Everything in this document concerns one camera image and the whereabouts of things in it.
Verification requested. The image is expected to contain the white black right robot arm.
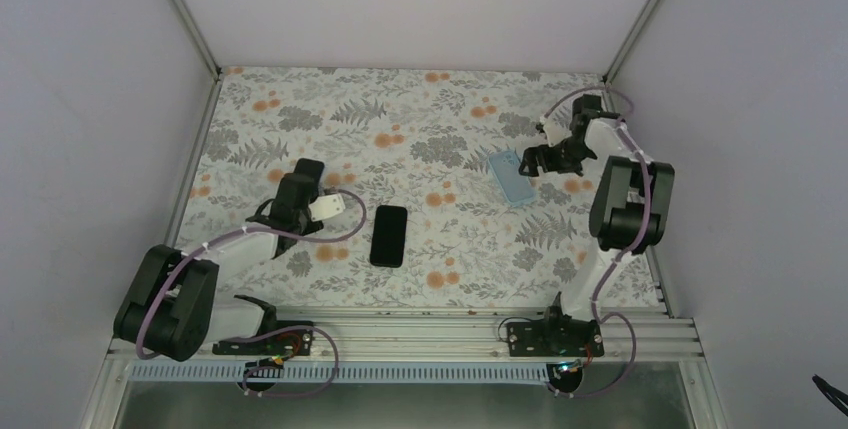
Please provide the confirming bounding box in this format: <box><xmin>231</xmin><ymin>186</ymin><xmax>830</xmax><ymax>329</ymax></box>
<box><xmin>518</xmin><ymin>86</ymin><xmax>675</xmax><ymax>322</ymax></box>

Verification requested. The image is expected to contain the light blue phone case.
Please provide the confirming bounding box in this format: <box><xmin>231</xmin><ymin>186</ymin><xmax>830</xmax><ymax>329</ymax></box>
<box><xmin>488</xmin><ymin>150</ymin><xmax>535</xmax><ymax>207</ymax></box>

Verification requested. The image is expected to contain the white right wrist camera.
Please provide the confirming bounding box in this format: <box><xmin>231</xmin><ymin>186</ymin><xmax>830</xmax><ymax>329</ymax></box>
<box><xmin>537</xmin><ymin>118</ymin><xmax>570</xmax><ymax>147</ymax></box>

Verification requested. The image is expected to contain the right aluminium frame post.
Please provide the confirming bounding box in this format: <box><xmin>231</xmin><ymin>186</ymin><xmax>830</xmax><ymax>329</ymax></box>
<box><xmin>603</xmin><ymin>0</ymin><xmax>663</xmax><ymax>84</ymax></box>

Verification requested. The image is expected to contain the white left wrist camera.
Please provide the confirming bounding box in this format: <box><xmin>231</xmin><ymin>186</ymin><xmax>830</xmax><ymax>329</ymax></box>
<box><xmin>308</xmin><ymin>193</ymin><xmax>346</xmax><ymax>222</ymax></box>

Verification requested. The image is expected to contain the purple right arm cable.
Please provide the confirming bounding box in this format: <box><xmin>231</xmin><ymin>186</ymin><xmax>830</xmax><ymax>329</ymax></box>
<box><xmin>543</xmin><ymin>84</ymin><xmax>654</xmax><ymax>399</ymax></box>

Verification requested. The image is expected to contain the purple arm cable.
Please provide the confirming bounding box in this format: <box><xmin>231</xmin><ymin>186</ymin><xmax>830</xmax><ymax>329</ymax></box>
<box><xmin>134</xmin><ymin>188</ymin><xmax>369</xmax><ymax>401</ymax></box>
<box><xmin>543</xmin><ymin>84</ymin><xmax>654</xmax><ymax>399</ymax></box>

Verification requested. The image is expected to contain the floral patterned table mat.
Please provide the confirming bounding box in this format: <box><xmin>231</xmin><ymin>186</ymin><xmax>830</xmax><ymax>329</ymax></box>
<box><xmin>178</xmin><ymin>66</ymin><xmax>600</xmax><ymax>308</ymax></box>

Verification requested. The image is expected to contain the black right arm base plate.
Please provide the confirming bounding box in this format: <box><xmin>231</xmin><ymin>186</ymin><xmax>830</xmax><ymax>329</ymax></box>
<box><xmin>507</xmin><ymin>319</ymin><xmax>605</xmax><ymax>358</ymax></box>

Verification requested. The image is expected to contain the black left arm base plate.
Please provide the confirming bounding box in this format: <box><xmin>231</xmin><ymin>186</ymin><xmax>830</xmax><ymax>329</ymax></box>
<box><xmin>212</xmin><ymin>320</ymin><xmax>314</xmax><ymax>358</ymax></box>

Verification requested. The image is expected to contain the slotted grey cable duct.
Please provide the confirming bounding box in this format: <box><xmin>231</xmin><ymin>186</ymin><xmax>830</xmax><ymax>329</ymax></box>
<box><xmin>128</xmin><ymin>361</ymin><xmax>549</xmax><ymax>385</ymax></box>

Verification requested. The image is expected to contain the aluminium mounting rail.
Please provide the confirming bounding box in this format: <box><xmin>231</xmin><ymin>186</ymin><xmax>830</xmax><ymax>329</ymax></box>
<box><xmin>107</xmin><ymin>309</ymin><xmax>705</xmax><ymax>364</ymax></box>

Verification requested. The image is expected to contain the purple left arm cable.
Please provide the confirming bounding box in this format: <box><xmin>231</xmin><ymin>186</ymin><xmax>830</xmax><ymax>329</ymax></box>
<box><xmin>134</xmin><ymin>188</ymin><xmax>369</xmax><ymax>401</ymax></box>

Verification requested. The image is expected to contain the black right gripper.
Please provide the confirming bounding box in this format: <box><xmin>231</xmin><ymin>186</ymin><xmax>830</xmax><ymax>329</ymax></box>
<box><xmin>520</xmin><ymin>137</ymin><xmax>595</xmax><ymax>177</ymax></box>

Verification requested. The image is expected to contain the aluminium frame post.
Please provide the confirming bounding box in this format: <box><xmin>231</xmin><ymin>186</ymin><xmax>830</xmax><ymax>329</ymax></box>
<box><xmin>170</xmin><ymin>0</ymin><xmax>221</xmax><ymax>79</ymax></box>
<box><xmin>603</xmin><ymin>0</ymin><xmax>663</xmax><ymax>84</ymax></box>

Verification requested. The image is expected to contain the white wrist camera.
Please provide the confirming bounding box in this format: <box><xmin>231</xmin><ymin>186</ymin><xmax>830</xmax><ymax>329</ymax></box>
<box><xmin>308</xmin><ymin>193</ymin><xmax>346</xmax><ymax>222</ymax></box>
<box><xmin>537</xmin><ymin>118</ymin><xmax>570</xmax><ymax>147</ymax></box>

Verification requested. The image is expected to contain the black object at corner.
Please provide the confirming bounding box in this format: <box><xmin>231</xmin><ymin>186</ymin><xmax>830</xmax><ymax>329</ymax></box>
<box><xmin>811</xmin><ymin>374</ymin><xmax>848</xmax><ymax>416</ymax></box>

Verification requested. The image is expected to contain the black phone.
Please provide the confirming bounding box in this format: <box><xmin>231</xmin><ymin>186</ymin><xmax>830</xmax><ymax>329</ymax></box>
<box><xmin>369</xmin><ymin>205</ymin><xmax>408</xmax><ymax>268</ymax></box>

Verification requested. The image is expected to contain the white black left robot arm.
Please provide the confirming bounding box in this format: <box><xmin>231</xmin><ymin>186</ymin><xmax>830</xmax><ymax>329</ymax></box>
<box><xmin>113</xmin><ymin>159</ymin><xmax>325</xmax><ymax>361</ymax></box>

